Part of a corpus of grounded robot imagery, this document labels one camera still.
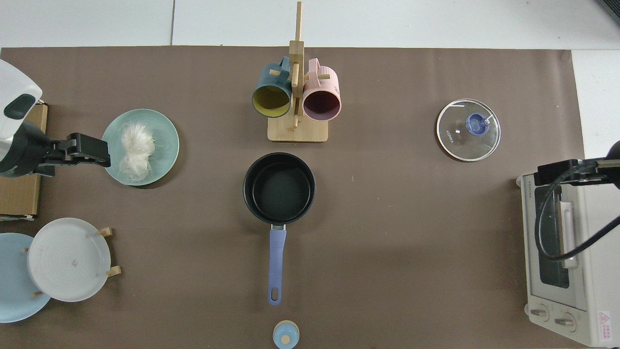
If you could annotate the white vermicelli bundle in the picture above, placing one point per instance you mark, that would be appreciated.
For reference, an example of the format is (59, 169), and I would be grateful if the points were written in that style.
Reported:
(135, 148)

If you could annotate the glass lid with blue knob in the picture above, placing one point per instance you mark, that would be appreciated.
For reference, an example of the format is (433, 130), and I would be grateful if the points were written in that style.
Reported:
(457, 140)

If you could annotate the pale green plate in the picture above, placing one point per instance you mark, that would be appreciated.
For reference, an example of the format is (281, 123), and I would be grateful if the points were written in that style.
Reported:
(164, 131)

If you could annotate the white plate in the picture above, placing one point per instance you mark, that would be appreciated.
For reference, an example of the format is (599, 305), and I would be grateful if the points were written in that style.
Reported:
(68, 259)

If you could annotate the wooden plate rack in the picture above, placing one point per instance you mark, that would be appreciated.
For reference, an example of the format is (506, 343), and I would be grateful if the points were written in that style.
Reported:
(114, 271)

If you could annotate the light blue plate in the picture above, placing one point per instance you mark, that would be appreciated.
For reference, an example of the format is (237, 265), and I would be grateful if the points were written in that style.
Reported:
(12, 281)

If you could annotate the pale toaster oven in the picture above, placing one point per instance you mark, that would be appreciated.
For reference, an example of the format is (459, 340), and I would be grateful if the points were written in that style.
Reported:
(596, 271)

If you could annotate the dark grey flat object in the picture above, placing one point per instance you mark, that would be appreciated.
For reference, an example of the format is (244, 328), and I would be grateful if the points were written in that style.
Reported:
(612, 7)

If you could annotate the brown table cloth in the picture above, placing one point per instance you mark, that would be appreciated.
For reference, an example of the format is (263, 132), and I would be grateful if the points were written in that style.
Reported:
(387, 232)

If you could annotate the dark blue mug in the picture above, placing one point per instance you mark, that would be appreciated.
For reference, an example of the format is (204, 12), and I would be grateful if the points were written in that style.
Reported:
(269, 80)

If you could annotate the wooden cup stand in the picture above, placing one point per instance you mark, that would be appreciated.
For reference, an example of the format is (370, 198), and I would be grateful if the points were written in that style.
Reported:
(298, 132)

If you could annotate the pink ribbed mug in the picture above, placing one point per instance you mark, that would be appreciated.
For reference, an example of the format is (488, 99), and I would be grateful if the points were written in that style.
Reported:
(323, 80)

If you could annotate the small blue round thing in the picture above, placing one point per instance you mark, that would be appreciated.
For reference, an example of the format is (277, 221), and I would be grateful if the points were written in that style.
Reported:
(286, 335)

